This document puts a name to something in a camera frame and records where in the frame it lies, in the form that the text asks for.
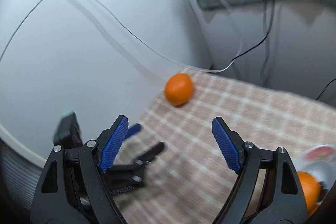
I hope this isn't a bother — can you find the pink plaid tablecloth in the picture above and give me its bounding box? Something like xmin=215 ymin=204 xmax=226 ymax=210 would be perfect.
xmin=116 ymin=71 xmax=335 ymax=223

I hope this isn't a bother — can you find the large orange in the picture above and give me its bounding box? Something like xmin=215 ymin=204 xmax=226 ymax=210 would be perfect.
xmin=297 ymin=171 xmax=321 ymax=216

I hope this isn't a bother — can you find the medium orange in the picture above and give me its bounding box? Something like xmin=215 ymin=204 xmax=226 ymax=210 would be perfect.
xmin=164 ymin=73 xmax=194 ymax=106

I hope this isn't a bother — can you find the black ring light cable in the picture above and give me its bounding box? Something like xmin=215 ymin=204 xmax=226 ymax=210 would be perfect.
xmin=314 ymin=78 xmax=336 ymax=101

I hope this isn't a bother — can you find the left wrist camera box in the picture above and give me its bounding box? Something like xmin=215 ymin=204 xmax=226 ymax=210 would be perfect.
xmin=53 ymin=111 xmax=83 ymax=149

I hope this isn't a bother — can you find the floral white plate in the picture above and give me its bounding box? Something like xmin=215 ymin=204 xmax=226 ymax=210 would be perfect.
xmin=294 ymin=145 xmax=335 ymax=190

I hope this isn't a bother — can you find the white cable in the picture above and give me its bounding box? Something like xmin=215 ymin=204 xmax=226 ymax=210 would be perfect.
xmin=52 ymin=0 xmax=245 ymax=74

